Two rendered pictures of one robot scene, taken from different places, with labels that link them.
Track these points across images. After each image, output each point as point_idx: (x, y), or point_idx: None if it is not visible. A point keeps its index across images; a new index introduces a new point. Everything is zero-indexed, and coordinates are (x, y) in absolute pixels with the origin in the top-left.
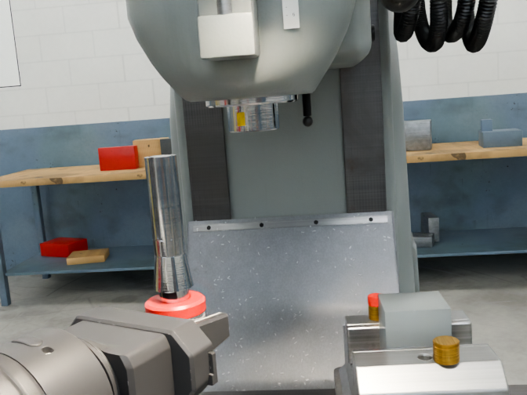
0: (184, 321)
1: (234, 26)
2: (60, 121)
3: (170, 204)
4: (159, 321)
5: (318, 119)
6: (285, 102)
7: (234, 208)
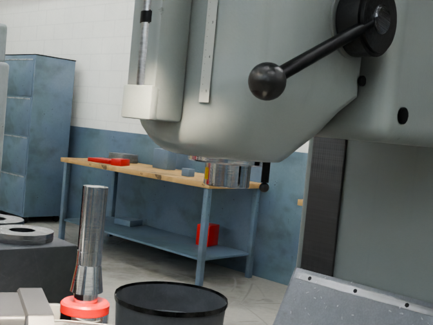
0: (47, 313)
1: (140, 95)
2: None
3: (87, 224)
4: (37, 307)
5: (431, 197)
6: (234, 165)
7: (336, 267)
